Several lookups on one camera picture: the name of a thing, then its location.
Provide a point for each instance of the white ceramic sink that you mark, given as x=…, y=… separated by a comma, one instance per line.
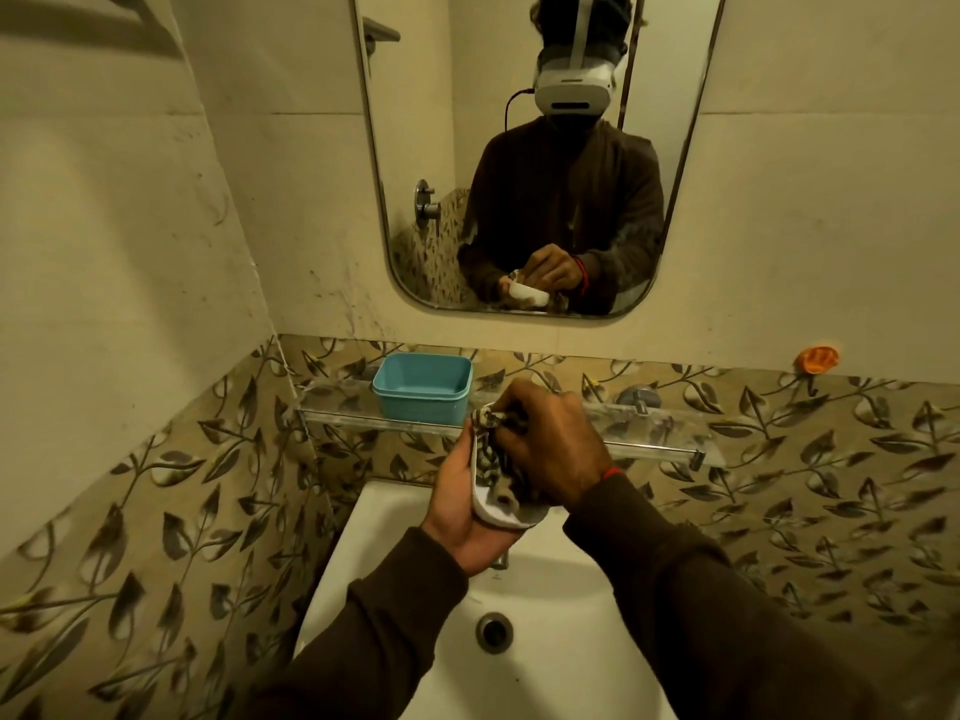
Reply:
x=570, y=652

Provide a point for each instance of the person's left hand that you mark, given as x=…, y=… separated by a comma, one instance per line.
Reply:
x=457, y=524

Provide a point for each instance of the person's left forearm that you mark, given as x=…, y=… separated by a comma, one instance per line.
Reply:
x=375, y=637

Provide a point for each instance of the person's left thumb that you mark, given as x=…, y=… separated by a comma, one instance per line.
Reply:
x=459, y=464

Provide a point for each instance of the blue plastic container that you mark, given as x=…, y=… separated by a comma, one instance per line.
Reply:
x=421, y=393

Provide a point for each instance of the chrome sink faucet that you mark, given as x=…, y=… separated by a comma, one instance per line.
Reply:
x=501, y=560

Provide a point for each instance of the metal sink drain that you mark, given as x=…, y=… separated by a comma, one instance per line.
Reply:
x=495, y=632

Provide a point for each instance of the striped grey white cloth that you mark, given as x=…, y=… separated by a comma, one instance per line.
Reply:
x=491, y=502

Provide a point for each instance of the red wrist thread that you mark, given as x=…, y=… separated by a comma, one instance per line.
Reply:
x=612, y=473

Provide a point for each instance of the person's right hand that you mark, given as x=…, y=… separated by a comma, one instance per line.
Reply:
x=555, y=449

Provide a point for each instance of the wall mirror with metal frame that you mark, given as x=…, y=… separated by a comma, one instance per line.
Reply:
x=420, y=104

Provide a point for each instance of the clear glass wall shelf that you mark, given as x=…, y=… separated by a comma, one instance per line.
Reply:
x=352, y=412

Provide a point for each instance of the person's right forearm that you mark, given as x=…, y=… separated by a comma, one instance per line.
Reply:
x=690, y=622

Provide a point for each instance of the orange wall hook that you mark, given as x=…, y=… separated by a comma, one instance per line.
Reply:
x=817, y=359

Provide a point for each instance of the person's right fingers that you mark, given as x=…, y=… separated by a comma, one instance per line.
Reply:
x=514, y=408

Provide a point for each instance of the chrome wall tap knob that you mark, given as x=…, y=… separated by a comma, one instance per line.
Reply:
x=639, y=399

